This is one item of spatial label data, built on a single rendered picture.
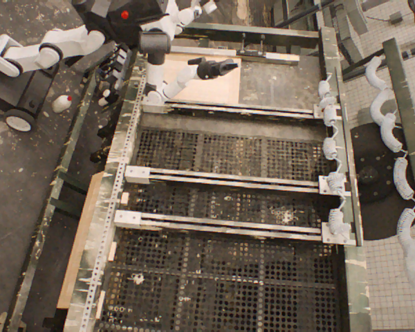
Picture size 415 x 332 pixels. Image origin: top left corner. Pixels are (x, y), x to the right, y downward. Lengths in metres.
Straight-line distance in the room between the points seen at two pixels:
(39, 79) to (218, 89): 1.25
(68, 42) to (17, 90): 0.61
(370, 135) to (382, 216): 0.56
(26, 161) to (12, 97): 0.44
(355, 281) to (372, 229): 0.55
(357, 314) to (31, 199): 2.07
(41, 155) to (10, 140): 0.24
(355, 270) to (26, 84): 2.29
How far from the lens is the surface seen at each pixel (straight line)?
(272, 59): 2.46
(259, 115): 2.09
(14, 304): 2.37
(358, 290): 1.75
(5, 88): 2.61
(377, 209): 2.26
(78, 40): 2.16
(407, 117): 2.42
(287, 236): 1.75
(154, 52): 1.78
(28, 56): 2.43
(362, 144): 2.49
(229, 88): 2.26
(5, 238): 2.53
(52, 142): 2.82
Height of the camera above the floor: 2.34
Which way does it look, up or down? 35 degrees down
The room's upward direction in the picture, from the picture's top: 72 degrees clockwise
